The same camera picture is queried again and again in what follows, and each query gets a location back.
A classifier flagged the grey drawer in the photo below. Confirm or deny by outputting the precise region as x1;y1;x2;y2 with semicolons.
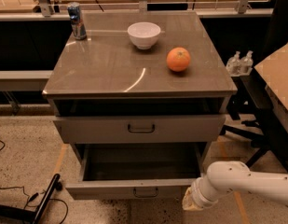
66;143;205;200
54;115;226;144

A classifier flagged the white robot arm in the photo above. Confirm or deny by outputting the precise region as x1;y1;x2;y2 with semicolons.
182;161;288;211

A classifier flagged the grey top drawer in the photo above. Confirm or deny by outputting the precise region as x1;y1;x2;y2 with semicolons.
54;115;226;144

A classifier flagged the grey drawer cabinet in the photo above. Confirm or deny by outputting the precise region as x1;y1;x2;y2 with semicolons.
42;10;239;156

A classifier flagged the black office chair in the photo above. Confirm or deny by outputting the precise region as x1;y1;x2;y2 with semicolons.
221;0;288;173

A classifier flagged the orange fruit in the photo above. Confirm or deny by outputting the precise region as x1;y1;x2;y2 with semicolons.
166;47;191;72

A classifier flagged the clear sanitizer bottle right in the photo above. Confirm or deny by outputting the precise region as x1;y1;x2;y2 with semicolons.
240;50;254;74

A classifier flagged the black stand leg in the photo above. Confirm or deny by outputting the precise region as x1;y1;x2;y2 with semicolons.
0;173;63;224

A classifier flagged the brown wooden table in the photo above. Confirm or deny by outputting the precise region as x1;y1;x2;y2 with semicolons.
254;35;288;138

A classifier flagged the white ceramic bowl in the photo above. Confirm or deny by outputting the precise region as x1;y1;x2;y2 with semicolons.
127;21;161;49

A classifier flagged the blue silver drink can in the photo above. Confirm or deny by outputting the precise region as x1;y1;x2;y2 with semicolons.
67;2;87;40

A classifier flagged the black floor cable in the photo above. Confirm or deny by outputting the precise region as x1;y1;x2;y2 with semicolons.
0;128;69;214

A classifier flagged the grey metal rail bench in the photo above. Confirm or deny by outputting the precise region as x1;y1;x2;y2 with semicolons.
0;71;52;91

